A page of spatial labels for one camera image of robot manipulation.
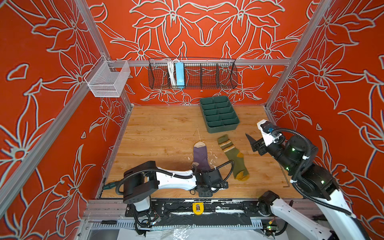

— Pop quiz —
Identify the green handled tool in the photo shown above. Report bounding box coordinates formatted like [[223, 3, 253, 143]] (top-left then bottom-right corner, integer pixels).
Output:
[[103, 181, 119, 190]]

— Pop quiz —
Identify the black wire wall basket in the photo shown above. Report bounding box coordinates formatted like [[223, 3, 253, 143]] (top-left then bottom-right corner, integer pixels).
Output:
[[148, 57, 239, 90]]

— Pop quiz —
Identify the light blue box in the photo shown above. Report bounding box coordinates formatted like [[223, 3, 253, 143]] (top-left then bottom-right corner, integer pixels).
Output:
[[175, 62, 185, 89]]

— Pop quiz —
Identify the green compartment tray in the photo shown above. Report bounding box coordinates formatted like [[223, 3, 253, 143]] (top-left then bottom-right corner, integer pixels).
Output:
[[200, 96, 240, 134]]

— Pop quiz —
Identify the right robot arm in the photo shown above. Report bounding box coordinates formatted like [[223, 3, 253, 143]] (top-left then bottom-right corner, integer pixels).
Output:
[[246, 120, 370, 240]]

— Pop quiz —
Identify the green striped sock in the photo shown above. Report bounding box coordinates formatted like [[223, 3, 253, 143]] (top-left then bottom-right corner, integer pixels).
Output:
[[218, 135, 250, 182]]

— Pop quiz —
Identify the white cable bundle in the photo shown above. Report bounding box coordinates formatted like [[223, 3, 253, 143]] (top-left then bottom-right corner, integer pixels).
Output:
[[167, 59, 177, 88]]

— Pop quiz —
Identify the clear plastic wall bin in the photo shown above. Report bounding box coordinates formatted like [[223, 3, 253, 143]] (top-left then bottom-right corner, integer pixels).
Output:
[[84, 55, 131, 98]]

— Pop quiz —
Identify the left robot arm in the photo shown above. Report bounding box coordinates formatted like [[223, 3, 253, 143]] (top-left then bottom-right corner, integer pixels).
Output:
[[110, 161, 235, 212]]

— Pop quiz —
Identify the metal hex key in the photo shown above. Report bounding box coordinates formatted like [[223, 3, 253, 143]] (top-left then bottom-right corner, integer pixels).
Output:
[[281, 168, 291, 188]]

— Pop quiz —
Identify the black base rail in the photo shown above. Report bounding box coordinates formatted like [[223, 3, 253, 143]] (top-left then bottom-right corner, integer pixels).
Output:
[[125, 198, 285, 230]]

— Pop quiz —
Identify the purple striped sock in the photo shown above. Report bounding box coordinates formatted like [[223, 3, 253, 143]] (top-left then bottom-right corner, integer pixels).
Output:
[[192, 141, 211, 171]]

